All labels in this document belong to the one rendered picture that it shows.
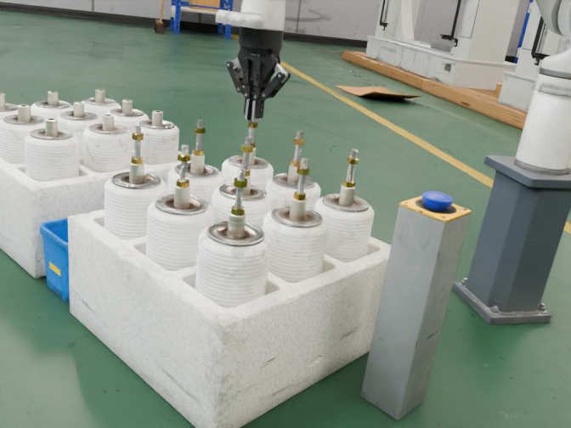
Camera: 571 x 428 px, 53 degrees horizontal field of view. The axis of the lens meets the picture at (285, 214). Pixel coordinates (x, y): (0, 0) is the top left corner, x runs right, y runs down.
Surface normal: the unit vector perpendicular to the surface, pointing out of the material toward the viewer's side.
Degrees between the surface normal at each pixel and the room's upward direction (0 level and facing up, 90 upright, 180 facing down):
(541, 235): 90
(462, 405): 0
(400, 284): 90
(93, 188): 90
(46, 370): 0
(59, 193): 90
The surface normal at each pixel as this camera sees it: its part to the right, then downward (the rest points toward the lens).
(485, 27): 0.25, 0.38
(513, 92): -0.96, -0.01
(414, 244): -0.69, 0.18
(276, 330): 0.71, 0.33
